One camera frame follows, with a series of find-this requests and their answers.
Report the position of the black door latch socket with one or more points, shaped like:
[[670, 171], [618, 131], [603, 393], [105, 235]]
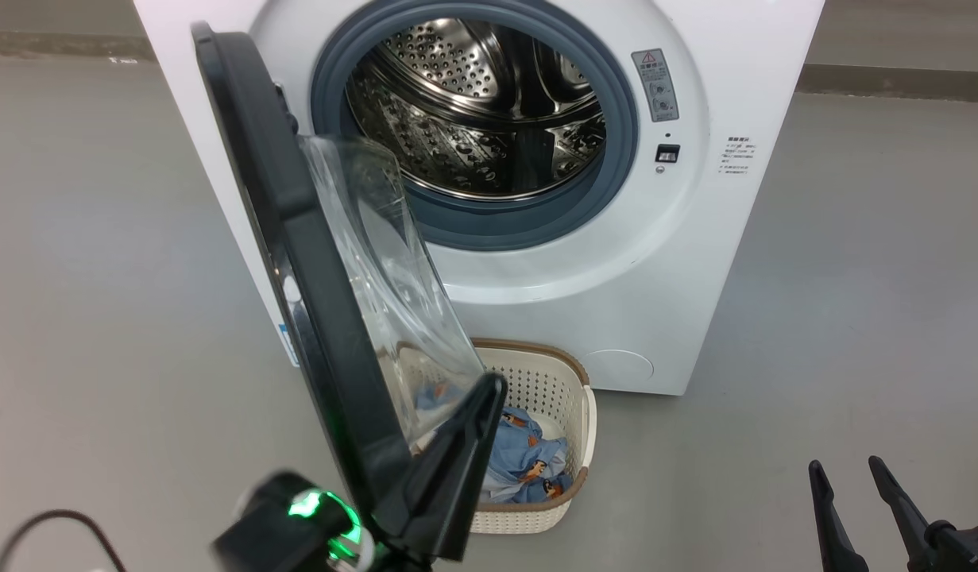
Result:
[[667, 153]]

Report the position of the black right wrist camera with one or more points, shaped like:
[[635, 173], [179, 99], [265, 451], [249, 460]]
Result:
[[965, 548]]

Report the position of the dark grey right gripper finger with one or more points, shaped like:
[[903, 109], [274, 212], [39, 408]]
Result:
[[834, 532], [906, 508]]

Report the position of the black round glass washer door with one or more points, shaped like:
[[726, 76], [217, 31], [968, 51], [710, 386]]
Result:
[[298, 238]]

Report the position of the blue energy label sticker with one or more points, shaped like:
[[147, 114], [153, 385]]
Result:
[[288, 345]]

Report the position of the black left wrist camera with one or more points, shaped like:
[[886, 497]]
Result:
[[266, 520]]

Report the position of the grey warning sticker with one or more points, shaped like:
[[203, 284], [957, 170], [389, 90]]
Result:
[[656, 86]]

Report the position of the washing machine drum opening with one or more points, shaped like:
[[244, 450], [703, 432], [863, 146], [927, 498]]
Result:
[[457, 79]]

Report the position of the white front-load washing machine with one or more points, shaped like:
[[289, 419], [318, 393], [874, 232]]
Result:
[[695, 262]]

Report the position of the round white filter cover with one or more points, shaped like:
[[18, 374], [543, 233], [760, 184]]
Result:
[[616, 365]]

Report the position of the printed instruction text label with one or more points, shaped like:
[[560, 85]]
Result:
[[739, 155]]

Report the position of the blue cartoon print garment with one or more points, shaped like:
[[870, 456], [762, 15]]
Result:
[[528, 461]]

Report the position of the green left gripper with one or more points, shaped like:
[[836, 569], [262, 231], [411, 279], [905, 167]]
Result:
[[353, 548]]

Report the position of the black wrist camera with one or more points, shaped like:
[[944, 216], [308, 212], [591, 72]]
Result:
[[965, 548], [266, 520]]

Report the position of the cream perforated laundry basket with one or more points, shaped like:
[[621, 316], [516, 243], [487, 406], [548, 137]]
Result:
[[544, 389]]

